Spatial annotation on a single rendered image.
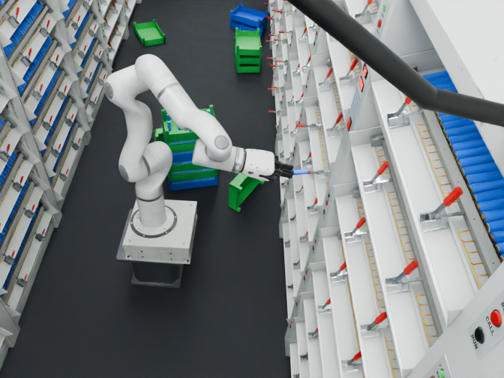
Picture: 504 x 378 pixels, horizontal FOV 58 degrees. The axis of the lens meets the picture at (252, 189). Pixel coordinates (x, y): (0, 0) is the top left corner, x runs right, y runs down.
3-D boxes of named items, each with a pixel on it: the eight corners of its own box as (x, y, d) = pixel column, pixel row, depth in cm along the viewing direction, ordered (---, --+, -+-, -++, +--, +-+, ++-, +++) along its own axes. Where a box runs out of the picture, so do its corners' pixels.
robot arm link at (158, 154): (130, 191, 204) (122, 150, 188) (163, 173, 214) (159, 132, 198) (146, 205, 198) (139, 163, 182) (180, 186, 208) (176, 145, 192)
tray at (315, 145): (321, 223, 159) (317, 205, 152) (307, 115, 200) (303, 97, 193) (380, 214, 155) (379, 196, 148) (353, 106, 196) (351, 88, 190)
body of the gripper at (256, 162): (241, 163, 144) (276, 170, 146) (243, 142, 151) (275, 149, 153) (236, 179, 149) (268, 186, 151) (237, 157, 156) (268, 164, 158)
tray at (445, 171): (445, 340, 67) (451, 294, 58) (372, 97, 109) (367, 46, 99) (598, 325, 64) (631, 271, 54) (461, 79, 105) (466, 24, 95)
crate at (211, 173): (169, 182, 278) (168, 172, 272) (165, 160, 291) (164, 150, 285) (217, 176, 284) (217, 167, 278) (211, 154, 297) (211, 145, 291)
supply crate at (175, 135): (166, 142, 254) (165, 131, 248) (162, 120, 267) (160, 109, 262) (219, 136, 261) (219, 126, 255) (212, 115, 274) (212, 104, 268)
